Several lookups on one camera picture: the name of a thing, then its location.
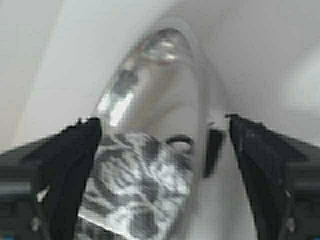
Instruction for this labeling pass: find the stainless steel bowl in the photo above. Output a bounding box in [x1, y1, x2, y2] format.
[93, 27, 228, 240]

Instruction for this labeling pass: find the grey patterned cloth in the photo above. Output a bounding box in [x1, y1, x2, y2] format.
[74, 132, 194, 240]

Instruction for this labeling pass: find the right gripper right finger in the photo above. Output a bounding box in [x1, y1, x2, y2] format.
[225, 113, 307, 240]

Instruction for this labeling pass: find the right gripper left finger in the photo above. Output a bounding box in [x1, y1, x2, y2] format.
[22, 117, 102, 240]

